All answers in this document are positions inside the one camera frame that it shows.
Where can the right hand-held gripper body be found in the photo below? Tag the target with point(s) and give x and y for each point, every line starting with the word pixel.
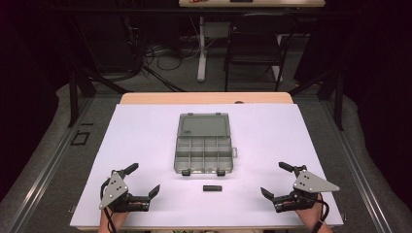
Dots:
pixel 307 185

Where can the black folding chair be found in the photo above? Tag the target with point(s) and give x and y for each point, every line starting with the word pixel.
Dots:
pixel 259 42

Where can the person's right hand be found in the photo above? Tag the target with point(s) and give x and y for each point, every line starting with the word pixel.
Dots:
pixel 310 216

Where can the wooden table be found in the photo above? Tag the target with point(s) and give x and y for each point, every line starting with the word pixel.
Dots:
pixel 207 97

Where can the black metal stand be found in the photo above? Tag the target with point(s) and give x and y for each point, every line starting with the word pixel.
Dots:
pixel 74 97
pixel 336 93

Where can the white-legged background desk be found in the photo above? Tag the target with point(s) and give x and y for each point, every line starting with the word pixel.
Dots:
pixel 202 58

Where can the clear grey compartment box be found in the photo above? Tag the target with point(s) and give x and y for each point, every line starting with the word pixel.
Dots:
pixel 204 144

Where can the white table mat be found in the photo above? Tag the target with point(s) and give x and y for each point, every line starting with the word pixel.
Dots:
pixel 259 139

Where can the small black rectangular block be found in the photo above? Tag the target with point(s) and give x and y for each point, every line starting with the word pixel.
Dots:
pixel 212 188

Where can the metal floor rail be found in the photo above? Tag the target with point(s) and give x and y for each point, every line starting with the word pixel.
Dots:
pixel 48 161
pixel 356 161

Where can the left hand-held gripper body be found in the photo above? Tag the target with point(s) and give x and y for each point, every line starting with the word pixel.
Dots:
pixel 114 191

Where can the person's left hand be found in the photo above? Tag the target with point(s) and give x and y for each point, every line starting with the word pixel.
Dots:
pixel 111 221

